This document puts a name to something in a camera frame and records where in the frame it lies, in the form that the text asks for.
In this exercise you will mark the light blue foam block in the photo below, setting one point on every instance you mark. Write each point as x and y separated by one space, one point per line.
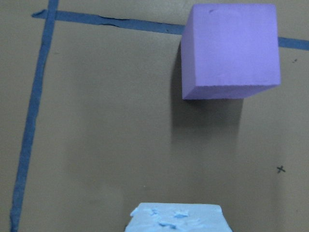
177 217

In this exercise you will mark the purple foam block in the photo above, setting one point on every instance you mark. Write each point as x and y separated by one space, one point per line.
230 51

